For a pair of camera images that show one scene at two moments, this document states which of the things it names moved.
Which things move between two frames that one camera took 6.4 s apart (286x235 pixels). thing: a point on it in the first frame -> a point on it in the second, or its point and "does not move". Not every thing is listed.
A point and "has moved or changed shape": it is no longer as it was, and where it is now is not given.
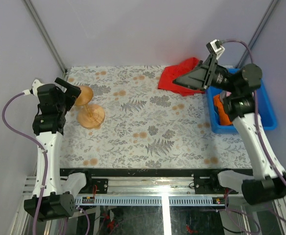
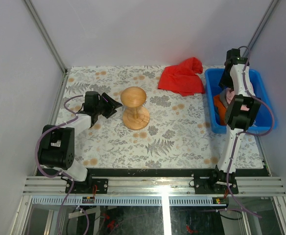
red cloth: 170,73 does not move
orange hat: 225,120 does not move
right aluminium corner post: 257,33 does not move
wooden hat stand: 89,116 has moved or changed shape
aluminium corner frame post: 42,31 does not move
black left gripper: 73,92 -> 111,104
